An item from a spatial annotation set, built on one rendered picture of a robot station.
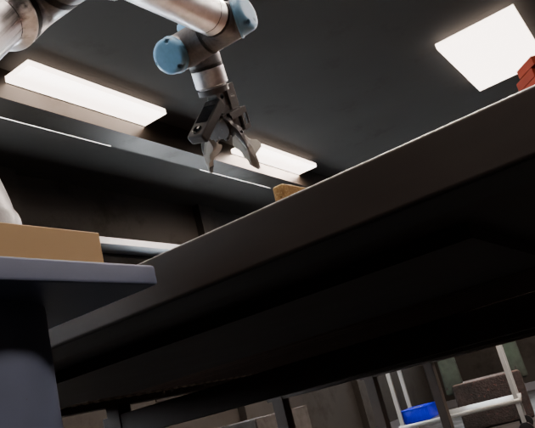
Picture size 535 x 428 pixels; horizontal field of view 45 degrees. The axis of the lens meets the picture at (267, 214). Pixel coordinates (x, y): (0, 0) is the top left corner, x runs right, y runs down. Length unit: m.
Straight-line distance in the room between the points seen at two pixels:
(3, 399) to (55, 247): 0.15
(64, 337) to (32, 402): 0.32
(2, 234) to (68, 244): 0.07
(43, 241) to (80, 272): 0.07
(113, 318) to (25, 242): 0.25
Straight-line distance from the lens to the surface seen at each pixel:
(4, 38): 1.01
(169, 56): 1.36
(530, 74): 1.58
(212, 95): 1.50
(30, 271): 0.54
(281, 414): 3.15
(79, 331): 0.88
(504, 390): 7.27
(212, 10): 1.26
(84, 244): 0.66
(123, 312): 0.82
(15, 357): 0.58
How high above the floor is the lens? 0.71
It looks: 16 degrees up
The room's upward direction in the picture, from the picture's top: 15 degrees counter-clockwise
